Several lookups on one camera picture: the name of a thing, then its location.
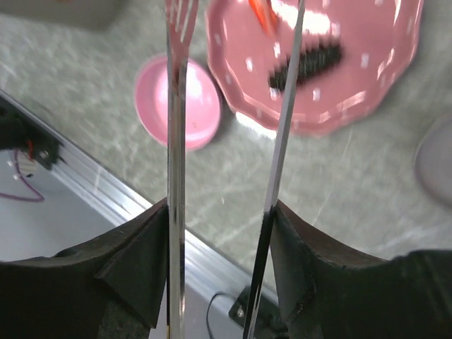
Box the grey round lid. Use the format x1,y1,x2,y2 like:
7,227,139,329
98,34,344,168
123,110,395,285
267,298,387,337
414,114,451,210

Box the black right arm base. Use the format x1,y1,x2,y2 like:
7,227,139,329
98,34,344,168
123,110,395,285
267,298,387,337
0,98,59,170

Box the metal serving tongs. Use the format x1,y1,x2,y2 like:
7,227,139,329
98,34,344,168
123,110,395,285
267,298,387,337
165,1,304,338

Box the dark toy sea cucumber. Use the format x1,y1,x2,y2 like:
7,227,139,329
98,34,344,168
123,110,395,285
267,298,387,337
268,41,343,93

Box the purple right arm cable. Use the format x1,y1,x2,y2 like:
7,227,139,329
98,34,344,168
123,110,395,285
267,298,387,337
0,148,46,203

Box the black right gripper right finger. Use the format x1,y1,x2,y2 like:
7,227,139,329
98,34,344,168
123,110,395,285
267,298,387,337
270,202,451,338

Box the aluminium frame rail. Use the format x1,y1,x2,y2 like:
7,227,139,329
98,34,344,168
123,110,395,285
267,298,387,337
0,90,283,319

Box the pink round lid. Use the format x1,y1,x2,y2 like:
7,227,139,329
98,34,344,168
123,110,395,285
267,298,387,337
134,54,222,151

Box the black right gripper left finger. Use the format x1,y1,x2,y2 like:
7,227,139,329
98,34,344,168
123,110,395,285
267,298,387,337
1,201,168,339

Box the pink dotted plate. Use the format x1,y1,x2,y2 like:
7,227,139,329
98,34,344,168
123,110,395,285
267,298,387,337
206,1,423,135

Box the orange toy shrimp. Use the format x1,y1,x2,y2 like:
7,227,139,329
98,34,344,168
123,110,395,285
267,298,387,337
248,0,278,35

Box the grey cylindrical container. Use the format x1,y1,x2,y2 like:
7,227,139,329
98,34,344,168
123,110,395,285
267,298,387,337
1,0,129,30

